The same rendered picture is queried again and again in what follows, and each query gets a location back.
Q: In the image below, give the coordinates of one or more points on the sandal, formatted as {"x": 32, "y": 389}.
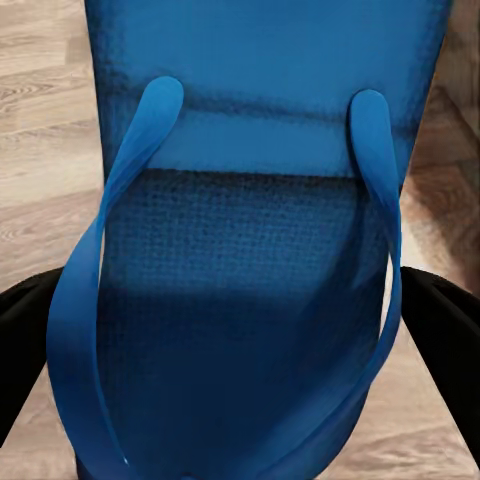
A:
{"x": 254, "y": 154}

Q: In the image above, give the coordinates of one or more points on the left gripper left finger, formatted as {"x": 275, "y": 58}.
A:
{"x": 24, "y": 310}

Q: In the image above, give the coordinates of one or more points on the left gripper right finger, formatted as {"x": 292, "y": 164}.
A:
{"x": 444, "y": 321}

